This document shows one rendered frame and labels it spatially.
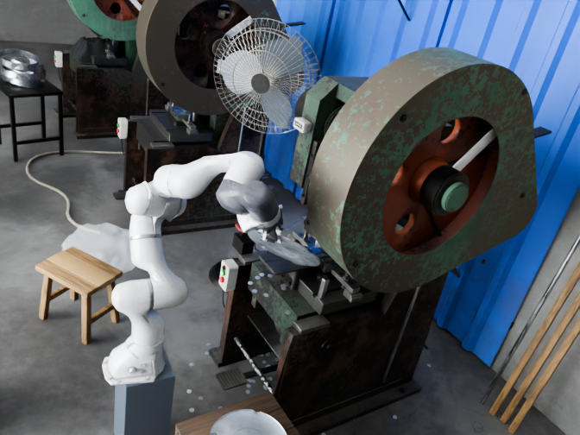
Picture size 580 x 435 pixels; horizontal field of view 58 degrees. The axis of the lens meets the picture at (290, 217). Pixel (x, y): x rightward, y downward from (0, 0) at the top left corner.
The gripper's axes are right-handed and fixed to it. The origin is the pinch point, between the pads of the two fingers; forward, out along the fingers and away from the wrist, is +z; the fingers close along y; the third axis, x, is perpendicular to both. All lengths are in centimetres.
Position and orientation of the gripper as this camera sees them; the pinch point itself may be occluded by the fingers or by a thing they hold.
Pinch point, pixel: (277, 236)
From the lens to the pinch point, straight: 181.1
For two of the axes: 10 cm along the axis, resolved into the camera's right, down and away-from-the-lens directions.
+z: 1.3, 3.4, 9.3
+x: -9.1, -3.3, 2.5
